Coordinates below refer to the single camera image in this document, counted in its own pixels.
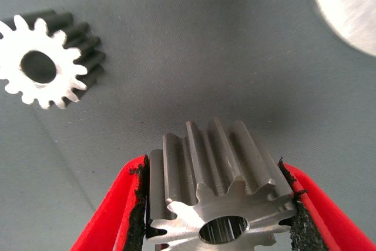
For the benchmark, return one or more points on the large steel gear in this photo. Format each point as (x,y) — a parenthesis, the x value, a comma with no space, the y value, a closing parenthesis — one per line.
(211,160)

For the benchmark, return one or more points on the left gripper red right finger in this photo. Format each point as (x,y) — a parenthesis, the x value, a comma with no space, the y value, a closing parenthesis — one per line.
(323,218)

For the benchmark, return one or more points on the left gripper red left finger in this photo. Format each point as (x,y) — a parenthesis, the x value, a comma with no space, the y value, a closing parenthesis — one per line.
(117,204)

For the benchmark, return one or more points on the small steel gear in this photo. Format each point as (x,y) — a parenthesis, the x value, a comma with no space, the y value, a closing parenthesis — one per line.
(11,57)

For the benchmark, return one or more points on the dark grey table cloth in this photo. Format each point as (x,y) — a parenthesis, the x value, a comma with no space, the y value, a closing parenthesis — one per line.
(191,57)

